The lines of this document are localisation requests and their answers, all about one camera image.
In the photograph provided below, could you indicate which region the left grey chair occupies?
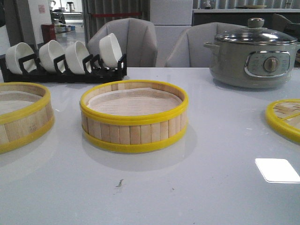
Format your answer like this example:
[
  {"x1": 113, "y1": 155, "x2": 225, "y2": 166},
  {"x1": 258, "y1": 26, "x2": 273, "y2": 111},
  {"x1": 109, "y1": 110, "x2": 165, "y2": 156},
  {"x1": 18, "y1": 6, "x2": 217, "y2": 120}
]
[{"x1": 87, "y1": 18, "x2": 158, "y2": 68}]

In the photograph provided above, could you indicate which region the white cloth liner left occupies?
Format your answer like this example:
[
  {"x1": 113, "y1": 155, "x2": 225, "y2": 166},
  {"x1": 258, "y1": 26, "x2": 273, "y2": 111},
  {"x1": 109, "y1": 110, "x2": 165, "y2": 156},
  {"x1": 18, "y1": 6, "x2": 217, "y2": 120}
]
[{"x1": 0, "y1": 91, "x2": 41, "y2": 115}]

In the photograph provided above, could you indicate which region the red bin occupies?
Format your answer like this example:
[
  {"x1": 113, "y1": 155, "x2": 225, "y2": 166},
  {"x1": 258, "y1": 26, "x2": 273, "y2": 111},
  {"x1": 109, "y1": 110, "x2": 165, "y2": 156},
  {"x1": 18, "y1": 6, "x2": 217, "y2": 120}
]
[{"x1": 41, "y1": 24, "x2": 56, "y2": 44}]

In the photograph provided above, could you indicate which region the bamboo steamer basket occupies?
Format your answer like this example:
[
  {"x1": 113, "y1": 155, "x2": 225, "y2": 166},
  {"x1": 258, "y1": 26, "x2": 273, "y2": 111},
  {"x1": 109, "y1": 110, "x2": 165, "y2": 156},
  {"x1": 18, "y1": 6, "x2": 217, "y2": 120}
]
[
  {"x1": 80, "y1": 80, "x2": 188, "y2": 153},
  {"x1": 0, "y1": 82, "x2": 54, "y2": 154}
]

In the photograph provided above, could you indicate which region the grey electric cooking pot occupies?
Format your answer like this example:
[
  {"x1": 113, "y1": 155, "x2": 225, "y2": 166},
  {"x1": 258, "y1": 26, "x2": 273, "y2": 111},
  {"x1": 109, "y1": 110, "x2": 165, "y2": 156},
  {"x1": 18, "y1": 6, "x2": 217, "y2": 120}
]
[{"x1": 204, "y1": 41, "x2": 300, "y2": 89}]

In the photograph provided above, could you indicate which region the white cloth liner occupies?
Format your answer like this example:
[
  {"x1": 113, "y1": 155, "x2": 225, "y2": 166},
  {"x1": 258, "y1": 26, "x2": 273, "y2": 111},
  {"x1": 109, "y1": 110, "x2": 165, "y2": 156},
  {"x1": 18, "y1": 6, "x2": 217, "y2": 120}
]
[
  {"x1": 87, "y1": 88, "x2": 182, "y2": 116},
  {"x1": 0, "y1": 91, "x2": 41, "y2": 115}
]

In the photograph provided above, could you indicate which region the glass pot lid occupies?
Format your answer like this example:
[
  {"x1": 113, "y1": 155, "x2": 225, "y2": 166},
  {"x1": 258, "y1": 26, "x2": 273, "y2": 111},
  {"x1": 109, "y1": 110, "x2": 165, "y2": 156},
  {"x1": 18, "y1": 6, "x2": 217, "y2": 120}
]
[{"x1": 215, "y1": 18, "x2": 297, "y2": 45}]

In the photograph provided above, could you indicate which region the yellow plate on counter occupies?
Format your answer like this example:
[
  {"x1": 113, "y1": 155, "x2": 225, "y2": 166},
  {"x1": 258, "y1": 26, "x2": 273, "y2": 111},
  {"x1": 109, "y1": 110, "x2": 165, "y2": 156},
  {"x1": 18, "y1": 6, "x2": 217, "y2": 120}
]
[{"x1": 234, "y1": 5, "x2": 267, "y2": 9}]

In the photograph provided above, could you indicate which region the black dish rack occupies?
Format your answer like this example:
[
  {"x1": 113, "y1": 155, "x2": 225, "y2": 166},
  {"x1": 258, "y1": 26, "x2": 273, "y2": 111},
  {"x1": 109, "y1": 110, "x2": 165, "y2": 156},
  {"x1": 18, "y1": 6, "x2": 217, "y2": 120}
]
[{"x1": 0, "y1": 44, "x2": 128, "y2": 83}]

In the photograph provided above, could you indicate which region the right grey chair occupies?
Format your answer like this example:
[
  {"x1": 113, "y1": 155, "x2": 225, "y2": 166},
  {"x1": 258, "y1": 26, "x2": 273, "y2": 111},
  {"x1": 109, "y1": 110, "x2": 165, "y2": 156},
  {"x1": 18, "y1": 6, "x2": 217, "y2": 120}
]
[{"x1": 165, "y1": 22, "x2": 243, "y2": 68}]

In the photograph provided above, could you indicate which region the red barrier belt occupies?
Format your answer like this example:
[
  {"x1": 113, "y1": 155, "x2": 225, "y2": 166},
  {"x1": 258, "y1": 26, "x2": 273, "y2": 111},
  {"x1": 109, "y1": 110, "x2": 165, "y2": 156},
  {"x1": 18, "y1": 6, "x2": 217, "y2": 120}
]
[{"x1": 91, "y1": 12, "x2": 142, "y2": 18}]

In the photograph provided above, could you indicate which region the grey chair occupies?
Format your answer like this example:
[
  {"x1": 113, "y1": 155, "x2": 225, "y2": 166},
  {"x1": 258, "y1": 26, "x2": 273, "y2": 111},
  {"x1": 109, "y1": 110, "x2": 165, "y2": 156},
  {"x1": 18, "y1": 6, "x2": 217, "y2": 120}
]
[
  {"x1": 165, "y1": 22, "x2": 243, "y2": 68},
  {"x1": 87, "y1": 18, "x2": 158, "y2": 68}
]

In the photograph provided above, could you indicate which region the white cloth liner center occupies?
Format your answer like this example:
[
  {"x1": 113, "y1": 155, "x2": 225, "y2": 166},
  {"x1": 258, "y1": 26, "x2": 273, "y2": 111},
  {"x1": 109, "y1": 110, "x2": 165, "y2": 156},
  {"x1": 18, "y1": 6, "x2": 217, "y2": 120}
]
[{"x1": 87, "y1": 88, "x2": 182, "y2": 116}]

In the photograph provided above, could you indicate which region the white bowl right upright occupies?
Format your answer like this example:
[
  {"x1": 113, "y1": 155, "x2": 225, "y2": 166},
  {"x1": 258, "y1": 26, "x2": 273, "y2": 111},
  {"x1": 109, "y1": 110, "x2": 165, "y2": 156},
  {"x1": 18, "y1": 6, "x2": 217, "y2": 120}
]
[{"x1": 99, "y1": 33, "x2": 122, "y2": 68}]

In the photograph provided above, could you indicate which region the dark counter cabinet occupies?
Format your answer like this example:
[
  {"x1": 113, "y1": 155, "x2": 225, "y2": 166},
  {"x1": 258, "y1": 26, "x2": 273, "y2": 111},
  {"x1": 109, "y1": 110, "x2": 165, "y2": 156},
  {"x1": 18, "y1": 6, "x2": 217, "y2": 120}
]
[{"x1": 192, "y1": 8, "x2": 300, "y2": 28}]

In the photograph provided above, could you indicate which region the woven bamboo steamer lid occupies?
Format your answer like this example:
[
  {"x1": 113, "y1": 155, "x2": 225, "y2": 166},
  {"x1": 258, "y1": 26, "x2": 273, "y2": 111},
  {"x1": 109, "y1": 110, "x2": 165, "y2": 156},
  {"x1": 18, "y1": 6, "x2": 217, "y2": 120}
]
[{"x1": 265, "y1": 99, "x2": 300, "y2": 143}]

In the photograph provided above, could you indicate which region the white bowl far left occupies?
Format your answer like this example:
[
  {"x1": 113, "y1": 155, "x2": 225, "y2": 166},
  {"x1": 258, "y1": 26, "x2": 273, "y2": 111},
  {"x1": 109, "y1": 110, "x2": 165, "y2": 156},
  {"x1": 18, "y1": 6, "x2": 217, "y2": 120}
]
[{"x1": 5, "y1": 42, "x2": 34, "y2": 75}]

